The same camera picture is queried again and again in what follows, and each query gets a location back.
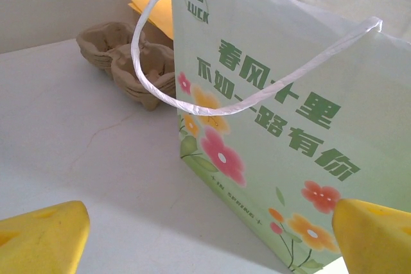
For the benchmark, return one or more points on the stack of cardboard cup carriers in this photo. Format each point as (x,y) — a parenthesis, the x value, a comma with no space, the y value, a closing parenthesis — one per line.
(106,52)

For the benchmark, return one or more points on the stack of yellow napkins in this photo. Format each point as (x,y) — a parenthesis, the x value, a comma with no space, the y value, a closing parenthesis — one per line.
(160,14)

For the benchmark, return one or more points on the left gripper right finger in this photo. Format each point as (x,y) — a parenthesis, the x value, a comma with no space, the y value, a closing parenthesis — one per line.
(379,242)

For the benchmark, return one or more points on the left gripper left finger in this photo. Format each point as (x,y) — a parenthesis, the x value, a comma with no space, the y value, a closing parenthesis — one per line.
(38,242)

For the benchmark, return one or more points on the floral white paper bag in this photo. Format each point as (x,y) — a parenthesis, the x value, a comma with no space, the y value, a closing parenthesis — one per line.
(273,145)

